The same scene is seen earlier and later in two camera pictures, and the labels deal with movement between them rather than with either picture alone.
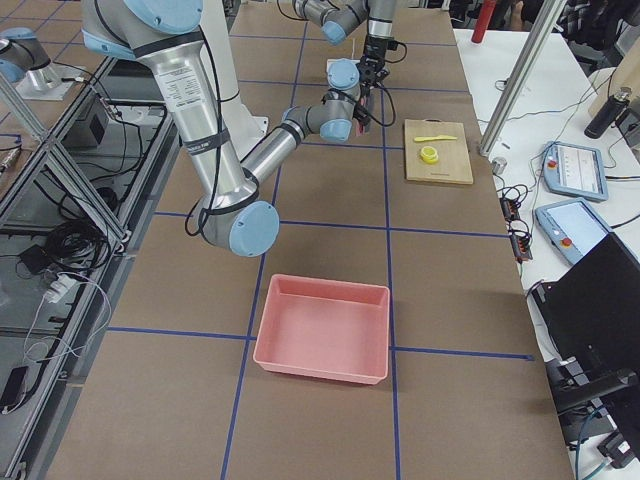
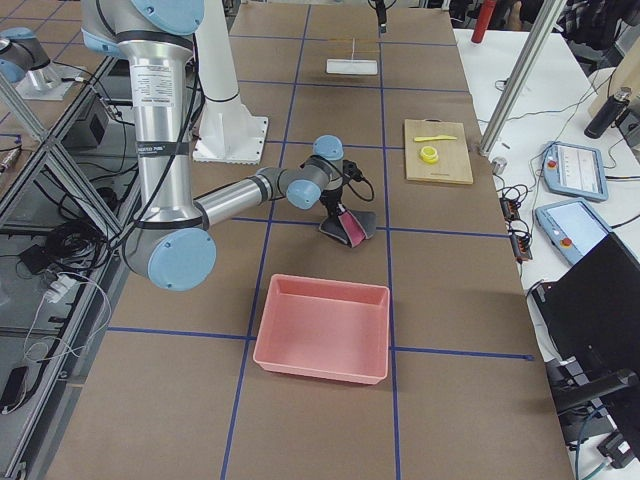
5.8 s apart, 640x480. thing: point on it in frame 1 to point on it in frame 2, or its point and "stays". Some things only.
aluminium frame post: x=548 y=20 stays
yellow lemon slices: x=429 y=154 stays
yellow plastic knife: x=439 y=137 stays
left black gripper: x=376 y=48 to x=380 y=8
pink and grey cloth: x=361 y=128 to x=350 y=227
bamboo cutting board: x=437 y=151 stays
